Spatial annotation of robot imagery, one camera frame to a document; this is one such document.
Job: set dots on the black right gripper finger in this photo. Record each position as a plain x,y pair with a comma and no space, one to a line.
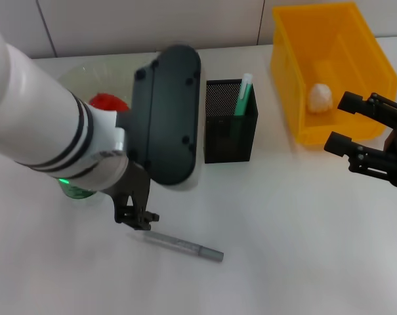
337,144
350,101

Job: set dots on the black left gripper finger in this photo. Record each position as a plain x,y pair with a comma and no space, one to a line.
149,220
124,216

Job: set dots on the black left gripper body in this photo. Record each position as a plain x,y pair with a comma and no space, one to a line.
132,180

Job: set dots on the white paper ball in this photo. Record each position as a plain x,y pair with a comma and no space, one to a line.
320,97

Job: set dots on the grey marker pen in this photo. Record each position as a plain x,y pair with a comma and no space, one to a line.
181,244

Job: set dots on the clear water bottle green label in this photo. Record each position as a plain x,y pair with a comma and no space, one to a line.
78,193

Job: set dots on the red-orange fruit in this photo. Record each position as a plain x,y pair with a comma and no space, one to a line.
106,100

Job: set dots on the green pen white tip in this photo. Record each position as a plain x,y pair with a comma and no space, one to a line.
244,98

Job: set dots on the black mesh pen holder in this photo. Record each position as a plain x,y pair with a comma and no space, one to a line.
231,144

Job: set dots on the yellow plastic bin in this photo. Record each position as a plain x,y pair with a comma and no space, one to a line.
316,49

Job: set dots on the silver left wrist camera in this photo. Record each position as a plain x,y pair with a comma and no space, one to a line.
168,115

